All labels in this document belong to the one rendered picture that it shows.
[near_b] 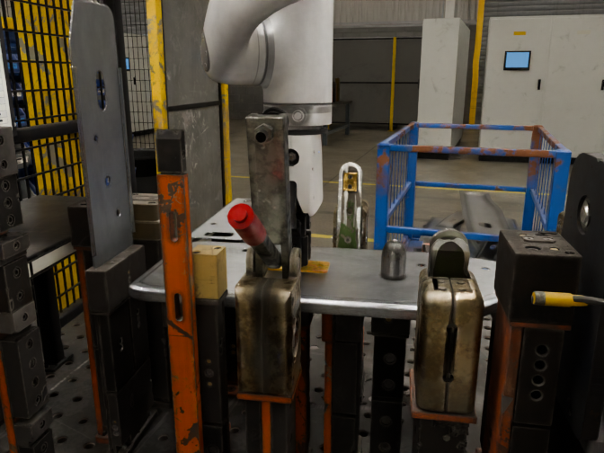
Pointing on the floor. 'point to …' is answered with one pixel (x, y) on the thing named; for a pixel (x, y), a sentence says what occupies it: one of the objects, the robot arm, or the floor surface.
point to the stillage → (481, 240)
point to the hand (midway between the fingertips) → (297, 246)
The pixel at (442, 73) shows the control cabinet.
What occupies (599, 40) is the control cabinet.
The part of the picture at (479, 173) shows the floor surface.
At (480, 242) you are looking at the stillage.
